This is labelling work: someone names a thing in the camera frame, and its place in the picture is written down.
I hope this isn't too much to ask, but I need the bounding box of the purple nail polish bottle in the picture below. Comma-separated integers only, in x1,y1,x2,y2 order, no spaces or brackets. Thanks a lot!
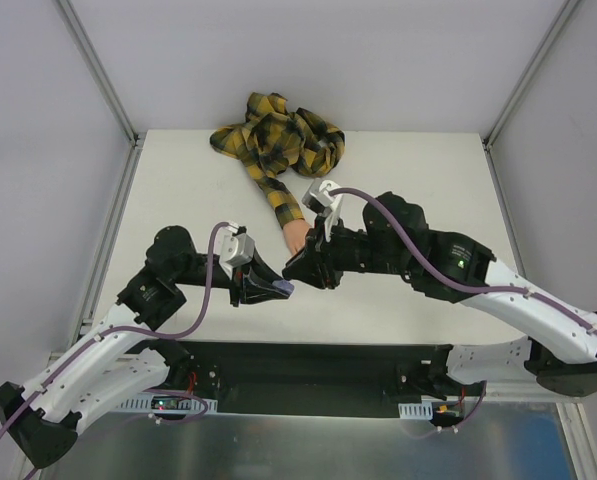
273,279,294,297

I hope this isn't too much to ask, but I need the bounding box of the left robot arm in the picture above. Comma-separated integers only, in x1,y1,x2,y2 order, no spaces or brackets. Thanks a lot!
0,222,294,470

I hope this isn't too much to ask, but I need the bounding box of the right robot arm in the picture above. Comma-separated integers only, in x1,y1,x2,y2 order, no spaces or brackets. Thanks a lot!
283,181,597,397

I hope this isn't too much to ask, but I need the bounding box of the mannequin hand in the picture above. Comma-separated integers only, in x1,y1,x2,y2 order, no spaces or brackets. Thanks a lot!
282,219,311,255

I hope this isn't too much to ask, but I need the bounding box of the yellow plaid shirt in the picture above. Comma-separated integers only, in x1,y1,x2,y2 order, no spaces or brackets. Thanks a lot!
209,93,346,227

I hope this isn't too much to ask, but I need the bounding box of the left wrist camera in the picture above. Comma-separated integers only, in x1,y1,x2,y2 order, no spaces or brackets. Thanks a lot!
219,223,255,277

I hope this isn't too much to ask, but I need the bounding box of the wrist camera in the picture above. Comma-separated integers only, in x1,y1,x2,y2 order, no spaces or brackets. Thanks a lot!
219,223,255,277
302,178,343,242

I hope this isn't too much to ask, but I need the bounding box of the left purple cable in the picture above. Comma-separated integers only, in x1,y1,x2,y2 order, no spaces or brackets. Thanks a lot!
0,221,239,480

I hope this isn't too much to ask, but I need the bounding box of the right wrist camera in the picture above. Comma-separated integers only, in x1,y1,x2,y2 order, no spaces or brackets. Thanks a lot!
302,178,343,242

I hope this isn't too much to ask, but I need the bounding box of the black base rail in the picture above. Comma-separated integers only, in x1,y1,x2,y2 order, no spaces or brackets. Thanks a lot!
105,338,544,416

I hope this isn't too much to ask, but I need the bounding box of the left white cable duct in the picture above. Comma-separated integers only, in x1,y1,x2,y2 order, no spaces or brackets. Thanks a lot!
115,393,218,415

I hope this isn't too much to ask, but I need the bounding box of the white cable duct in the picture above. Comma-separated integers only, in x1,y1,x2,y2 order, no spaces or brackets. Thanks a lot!
398,397,467,420
115,393,218,415

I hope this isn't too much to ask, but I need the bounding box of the right white cable duct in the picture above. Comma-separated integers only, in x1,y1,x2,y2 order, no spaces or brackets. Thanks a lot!
398,397,467,420

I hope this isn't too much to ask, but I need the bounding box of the right aluminium frame post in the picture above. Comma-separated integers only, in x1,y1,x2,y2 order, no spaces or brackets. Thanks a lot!
482,0,584,152

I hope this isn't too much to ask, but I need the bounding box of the aluminium frame post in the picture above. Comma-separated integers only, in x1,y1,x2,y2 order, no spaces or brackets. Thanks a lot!
482,0,584,152
53,0,140,146

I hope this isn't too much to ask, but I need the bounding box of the left aluminium frame post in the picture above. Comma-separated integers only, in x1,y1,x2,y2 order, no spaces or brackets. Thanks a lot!
53,0,140,146

